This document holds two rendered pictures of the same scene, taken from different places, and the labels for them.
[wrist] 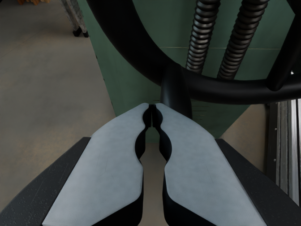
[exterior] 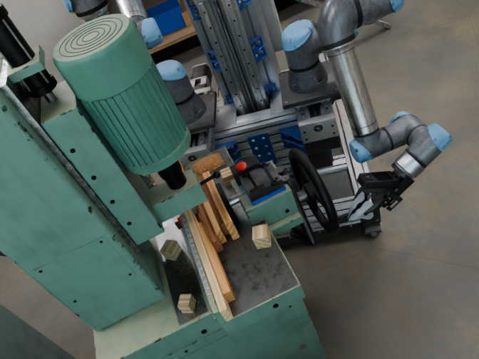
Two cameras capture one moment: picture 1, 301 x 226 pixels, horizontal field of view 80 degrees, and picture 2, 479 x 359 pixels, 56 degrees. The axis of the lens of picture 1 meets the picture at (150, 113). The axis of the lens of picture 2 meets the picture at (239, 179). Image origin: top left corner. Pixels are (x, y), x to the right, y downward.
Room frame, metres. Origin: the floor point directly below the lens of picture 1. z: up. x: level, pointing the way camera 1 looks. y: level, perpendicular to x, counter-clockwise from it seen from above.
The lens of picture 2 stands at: (0.34, 0.81, 1.83)
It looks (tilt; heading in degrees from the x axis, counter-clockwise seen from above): 43 degrees down; 268
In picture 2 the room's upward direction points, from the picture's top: 24 degrees counter-clockwise
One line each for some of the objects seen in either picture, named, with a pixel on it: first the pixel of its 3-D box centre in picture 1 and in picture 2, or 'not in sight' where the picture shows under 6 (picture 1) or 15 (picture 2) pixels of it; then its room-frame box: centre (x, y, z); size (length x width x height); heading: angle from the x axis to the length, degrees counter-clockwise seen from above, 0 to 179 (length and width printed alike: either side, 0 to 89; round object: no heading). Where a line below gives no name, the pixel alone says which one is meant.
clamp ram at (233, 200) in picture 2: not in sight; (237, 199); (0.34, -0.07, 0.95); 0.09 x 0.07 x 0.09; 91
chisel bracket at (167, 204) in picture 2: not in sight; (177, 196); (0.48, -0.09, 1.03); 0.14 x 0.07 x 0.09; 1
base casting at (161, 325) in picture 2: not in sight; (182, 268); (0.58, -0.09, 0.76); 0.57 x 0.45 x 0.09; 1
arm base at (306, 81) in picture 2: not in sight; (305, 70); (-0.10, -0.61, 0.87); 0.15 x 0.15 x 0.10
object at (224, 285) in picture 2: not in sight; (196, 211); (0.46, -0.12, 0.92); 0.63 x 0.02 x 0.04; 91
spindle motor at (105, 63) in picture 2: not in sight; (127, 99); (0.46, -0.09, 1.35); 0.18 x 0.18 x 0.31
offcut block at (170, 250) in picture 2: not in sight; (170, 250); (0.59, -0.12, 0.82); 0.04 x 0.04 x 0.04; 48
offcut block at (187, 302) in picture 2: not in sight; (187, 303); (0.58, 0.08, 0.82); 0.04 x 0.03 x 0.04; 64
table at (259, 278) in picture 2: not in sight; (241, 219); (0.35, -0.07, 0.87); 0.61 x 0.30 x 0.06; 91
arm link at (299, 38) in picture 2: not in sight; (301, 43); (-0.11, -0.61, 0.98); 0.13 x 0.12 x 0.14; 177
